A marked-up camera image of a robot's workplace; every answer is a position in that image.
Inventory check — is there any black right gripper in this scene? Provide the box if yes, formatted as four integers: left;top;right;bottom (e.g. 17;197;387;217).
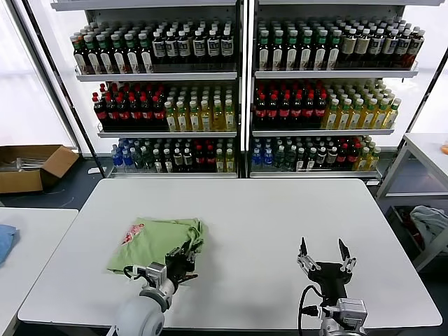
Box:
297;237;358;303

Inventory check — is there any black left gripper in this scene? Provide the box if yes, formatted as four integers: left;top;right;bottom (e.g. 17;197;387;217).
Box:
164;243;197;285

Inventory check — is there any green t-shirt with red print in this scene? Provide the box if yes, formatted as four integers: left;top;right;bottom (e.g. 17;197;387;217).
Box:
106;217;210;281

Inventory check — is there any black storage bin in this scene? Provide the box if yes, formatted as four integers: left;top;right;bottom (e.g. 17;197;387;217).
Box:
388;204;448;262

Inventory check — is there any red-cap cola bottle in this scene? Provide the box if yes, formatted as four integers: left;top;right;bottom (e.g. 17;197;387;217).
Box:
204;145;216;172
266;93;279;129
278;93;291;129
337;143;349;169
347;143;359;169
92;92;108;131
141;96;154;131
105;94;118;131
290;93;303;129
128;96;142;131
302;92;315;129
194;145;206;172
314;92;327;129
117;96;130;131
254;93;267;129
153;96;166;131

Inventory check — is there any red crumpled cloth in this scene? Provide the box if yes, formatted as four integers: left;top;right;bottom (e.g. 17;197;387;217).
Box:
398;209;426;246

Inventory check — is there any grey-white crumpled cloth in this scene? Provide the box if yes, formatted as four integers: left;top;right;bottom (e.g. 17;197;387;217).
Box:
409;205;448;251

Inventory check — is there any brown cardboard box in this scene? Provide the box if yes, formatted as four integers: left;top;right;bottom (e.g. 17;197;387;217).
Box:
0;144;81;195

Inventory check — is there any grey metal shelf rack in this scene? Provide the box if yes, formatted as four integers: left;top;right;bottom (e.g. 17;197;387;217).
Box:
246;0;445;181
50;0;246;179

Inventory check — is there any blue folded cloth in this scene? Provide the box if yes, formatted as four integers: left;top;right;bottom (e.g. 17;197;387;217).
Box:
0;223;18;267

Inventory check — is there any grey metal parts bundle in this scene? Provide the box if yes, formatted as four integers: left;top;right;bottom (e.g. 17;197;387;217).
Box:
0;157;46;173

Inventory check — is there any black metal pole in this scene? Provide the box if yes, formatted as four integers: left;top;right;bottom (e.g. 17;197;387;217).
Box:
19;0;108;178
383;47;448;179

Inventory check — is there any green-cap dark tea bottle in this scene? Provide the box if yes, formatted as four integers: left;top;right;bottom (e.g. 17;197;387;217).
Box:
85;34;99;74
258;30;270;71
314;30;328;71
73;34;87;74
328;30;342;70
111;33;125;74
271;30;284;71
97;34;112;74
124;33;139;74
300;30;314;71
138;32;153;74
285;30;299;71

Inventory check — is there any white-label dark drink bottle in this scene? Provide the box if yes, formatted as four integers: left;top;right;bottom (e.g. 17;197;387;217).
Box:
408;28;425;66
192;30;206;66
164;30;178;66
220;29;235;65
152;30;166;66
370;28;384;64
206;29;221;66
176;30;190;66
396;29;411;64

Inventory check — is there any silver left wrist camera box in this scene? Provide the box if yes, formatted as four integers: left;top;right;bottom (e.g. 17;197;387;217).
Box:
145;261;168;285

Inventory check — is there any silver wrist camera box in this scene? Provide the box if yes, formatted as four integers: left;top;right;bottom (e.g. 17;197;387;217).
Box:
145;261;168;285
337;298;368;328

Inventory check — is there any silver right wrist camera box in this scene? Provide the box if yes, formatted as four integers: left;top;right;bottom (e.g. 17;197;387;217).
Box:
337;298;368;328

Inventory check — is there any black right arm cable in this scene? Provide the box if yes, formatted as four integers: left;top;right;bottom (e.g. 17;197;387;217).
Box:
297;285;326;333

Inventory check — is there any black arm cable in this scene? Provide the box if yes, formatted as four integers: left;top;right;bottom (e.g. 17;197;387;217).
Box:
122;265;148;282
297;285;326;333

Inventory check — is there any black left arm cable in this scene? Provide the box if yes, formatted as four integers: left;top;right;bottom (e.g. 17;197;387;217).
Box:
122;265;148;282

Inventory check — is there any grey frame side table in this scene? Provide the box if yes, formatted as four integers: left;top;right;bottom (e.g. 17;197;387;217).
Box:
376;132;448;272

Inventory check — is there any grey window frame post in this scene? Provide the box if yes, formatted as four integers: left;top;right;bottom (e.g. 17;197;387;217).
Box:
8;0;85;155

